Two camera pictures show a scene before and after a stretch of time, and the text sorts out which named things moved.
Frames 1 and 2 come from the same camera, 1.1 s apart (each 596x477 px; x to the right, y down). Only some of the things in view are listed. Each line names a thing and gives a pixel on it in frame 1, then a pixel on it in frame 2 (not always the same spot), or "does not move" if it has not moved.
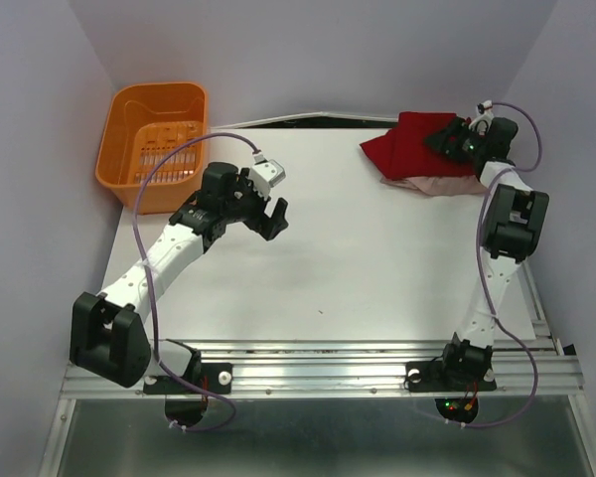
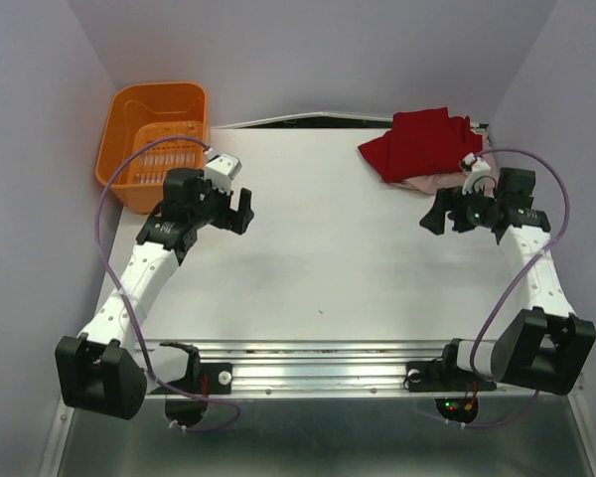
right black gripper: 458,129 -> 450,201
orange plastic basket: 144,124 does not move
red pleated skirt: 403,152 does not move
